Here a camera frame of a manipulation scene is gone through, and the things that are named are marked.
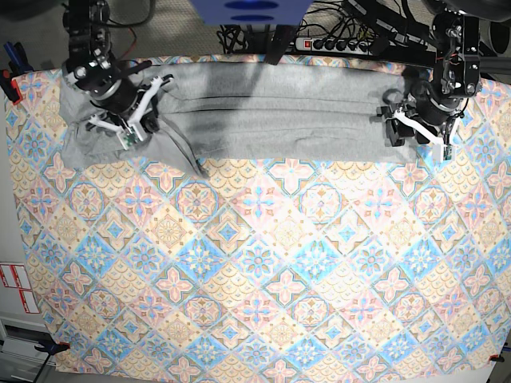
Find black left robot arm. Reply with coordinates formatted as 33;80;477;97
378;5;481;149

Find patterned tile tablecloth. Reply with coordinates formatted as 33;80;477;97
6;70;510;382

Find black red clamp upper left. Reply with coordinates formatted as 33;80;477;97
1;69;22;105

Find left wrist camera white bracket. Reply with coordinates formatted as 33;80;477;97
392;109;459;163

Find blue clamp lower left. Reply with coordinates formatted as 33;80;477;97
34;341;70;356

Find black centre post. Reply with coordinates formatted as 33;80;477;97
264;25;299;65

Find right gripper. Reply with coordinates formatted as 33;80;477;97
61;59;160;134

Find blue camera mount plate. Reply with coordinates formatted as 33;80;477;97
191;0;312;26

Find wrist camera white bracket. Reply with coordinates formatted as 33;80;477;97
86;74;173;150
392;109;459;163

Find grey T-shirt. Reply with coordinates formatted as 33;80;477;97
60;62;417;178

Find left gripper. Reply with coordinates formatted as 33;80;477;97
377;81;467;147

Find red white labels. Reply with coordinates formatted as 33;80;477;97
1;263;40;314

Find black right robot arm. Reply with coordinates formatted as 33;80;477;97
62;1;161;140

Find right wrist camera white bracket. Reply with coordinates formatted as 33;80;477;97
86;74;173;150

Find white power strip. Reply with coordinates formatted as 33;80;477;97
295;37;370;55

